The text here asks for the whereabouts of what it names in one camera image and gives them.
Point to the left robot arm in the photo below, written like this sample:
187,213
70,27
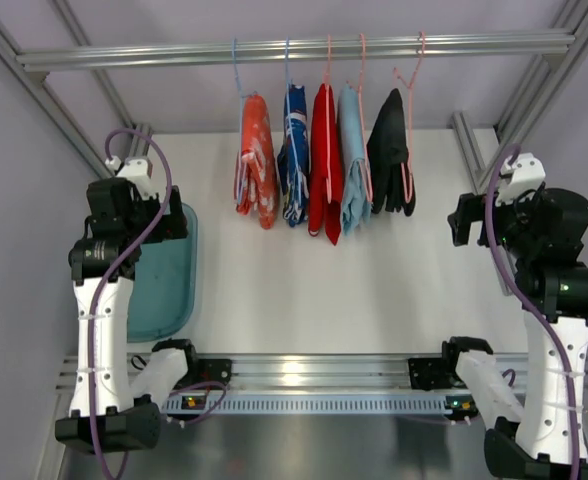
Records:
109,411

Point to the blue patterned trousers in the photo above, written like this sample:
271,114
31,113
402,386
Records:
294,160

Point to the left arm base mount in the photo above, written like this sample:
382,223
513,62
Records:
212,369

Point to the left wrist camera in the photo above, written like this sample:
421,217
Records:
137,170

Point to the orange white trousers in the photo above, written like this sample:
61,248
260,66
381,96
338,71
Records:
255,182

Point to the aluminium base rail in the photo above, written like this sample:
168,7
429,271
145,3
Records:
324,373

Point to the pink hanger with red trousers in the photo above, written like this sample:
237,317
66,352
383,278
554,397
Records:
330,60

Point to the light blue hanger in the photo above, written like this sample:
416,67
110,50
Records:
288,65
236,70

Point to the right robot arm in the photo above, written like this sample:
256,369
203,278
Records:
535,239

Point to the teal plastic tray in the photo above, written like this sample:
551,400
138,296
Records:
163,297

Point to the red trousers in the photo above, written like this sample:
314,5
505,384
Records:
322,216

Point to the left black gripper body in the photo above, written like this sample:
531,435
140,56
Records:
172,218

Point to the light blue trousers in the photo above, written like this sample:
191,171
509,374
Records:
355,207

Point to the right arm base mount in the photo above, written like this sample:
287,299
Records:
433,373

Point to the black trousers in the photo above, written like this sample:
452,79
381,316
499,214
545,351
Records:
392,183

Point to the slotted cable duct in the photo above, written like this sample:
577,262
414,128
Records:
333,404

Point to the aluminium hanging rail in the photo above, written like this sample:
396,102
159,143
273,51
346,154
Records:
522,42

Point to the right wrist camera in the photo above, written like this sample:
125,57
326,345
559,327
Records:
526,173

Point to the pink hanger with black trousers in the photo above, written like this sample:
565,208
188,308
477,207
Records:
410,100

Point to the aluminium frame right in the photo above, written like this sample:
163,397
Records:
540,86

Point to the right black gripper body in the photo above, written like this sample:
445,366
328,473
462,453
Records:
463,220

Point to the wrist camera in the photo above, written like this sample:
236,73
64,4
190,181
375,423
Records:
526,173
137,170

